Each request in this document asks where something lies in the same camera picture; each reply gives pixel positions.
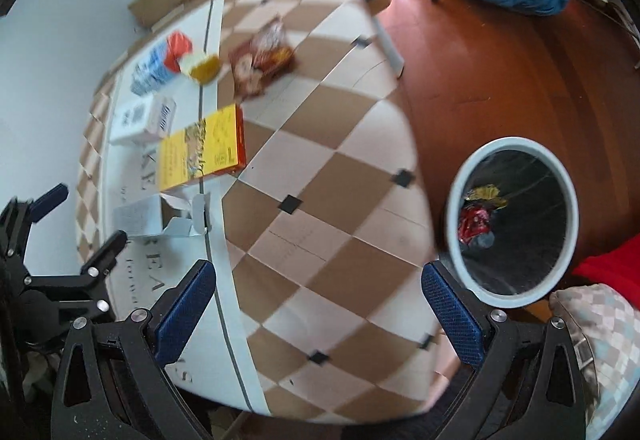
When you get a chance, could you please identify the red small packet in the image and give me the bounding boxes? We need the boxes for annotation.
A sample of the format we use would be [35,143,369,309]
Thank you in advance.
[164,32,196,70]

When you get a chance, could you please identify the open white carton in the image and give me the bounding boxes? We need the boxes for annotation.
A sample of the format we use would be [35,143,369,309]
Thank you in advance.
[112,192,211,241]

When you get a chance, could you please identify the white rimmed round bin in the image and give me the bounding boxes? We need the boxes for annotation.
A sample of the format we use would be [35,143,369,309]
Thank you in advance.
[445,137,581,308]

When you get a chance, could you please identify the pastel checkered pillow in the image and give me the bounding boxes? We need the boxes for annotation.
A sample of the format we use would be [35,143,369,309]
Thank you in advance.
[547,284,640,440]

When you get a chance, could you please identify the red crumpled wrapper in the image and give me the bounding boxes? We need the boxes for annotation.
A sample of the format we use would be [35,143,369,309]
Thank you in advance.
[457,204,496,245]

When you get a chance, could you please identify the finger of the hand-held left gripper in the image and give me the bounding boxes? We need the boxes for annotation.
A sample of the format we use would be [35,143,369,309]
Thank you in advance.
[22,230,128,325]
[0,183,70,271]

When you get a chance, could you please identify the yellow crumpled wrapper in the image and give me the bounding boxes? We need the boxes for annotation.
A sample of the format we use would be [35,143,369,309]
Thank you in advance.
[465,185,508,211]

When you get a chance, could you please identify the red cloth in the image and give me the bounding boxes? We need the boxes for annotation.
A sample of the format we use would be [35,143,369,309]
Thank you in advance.
[570,232,640,311]

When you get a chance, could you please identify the brown cardboard box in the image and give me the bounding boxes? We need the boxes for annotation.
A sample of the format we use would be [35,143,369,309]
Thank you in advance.
[127,0,198,28]

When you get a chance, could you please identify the blue and white packet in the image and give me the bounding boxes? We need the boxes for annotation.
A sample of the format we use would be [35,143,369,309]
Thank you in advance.
[130,37,178,96]

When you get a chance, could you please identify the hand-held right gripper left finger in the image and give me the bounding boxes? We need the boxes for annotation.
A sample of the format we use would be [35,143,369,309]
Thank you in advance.
[50,260,217,440]

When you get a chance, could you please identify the white barcode box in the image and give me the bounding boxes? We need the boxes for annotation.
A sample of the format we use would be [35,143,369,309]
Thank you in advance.
[109,94,177,147]

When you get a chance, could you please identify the yellow and red flat box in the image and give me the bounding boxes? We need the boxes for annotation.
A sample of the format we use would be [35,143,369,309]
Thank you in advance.
[155,104,248,193]

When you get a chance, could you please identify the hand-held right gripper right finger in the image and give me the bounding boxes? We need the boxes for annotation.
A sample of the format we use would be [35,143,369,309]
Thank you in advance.
[421,261,586,440]

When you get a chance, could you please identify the white lettered mat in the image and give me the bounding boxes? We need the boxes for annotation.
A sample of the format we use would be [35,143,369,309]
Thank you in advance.
[97,0,271,416]

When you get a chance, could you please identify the brown checkered tablecloth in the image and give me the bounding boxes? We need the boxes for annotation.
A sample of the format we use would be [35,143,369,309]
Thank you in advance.
[75,0,461,423]

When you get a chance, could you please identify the red snack bag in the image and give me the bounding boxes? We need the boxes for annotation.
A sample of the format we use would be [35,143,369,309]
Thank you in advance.
[227,17,296,100]

